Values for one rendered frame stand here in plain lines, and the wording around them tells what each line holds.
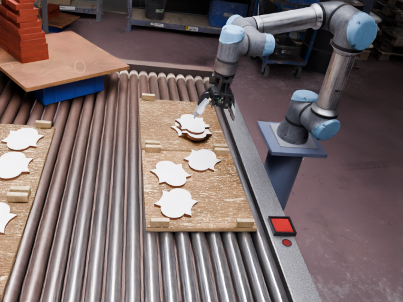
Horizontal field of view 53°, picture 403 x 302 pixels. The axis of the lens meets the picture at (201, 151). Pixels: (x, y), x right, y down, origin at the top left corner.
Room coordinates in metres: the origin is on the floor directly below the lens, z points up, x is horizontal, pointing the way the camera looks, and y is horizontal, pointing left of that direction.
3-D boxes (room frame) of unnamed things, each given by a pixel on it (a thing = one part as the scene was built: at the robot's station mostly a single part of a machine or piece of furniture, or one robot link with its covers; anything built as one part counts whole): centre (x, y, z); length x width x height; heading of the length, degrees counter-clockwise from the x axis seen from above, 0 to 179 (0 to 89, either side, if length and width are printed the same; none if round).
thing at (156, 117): (1.51, 0.11, 0.93); 0.41 x 0.35 x 0.02; 15
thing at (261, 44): (1.37, -0.11, 1.39); 0.11 x 0.11 x 0.08; 28
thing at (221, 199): (1.11, 0.00, 0.93); 0.41 x 0.35 x 0.02; 15
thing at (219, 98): (1.30, -0.03, 1.23); 0.09 x 0.08 x 0.12; 15
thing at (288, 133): (1.69, -0.41, 0.93); 0.15 x 0.15 x 0.10
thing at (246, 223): (0.95, -0.18, 0.95); 0.06 x 0.02 x 0.03; 105
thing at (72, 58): (1.73, 0.76, 1.03); 0.50 x 0.50 x 0.02; 52
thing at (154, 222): (0.89, 0.08, 0.95); 0.06 x 0.02 x 0.03; 105
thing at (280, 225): (1.00, -0.30, 0.92); 0.06 x 0.06 x 0.01; 14
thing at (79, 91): (1.68, 0.71, 0.97); 0.31 x 0.31 x 0.10; 52
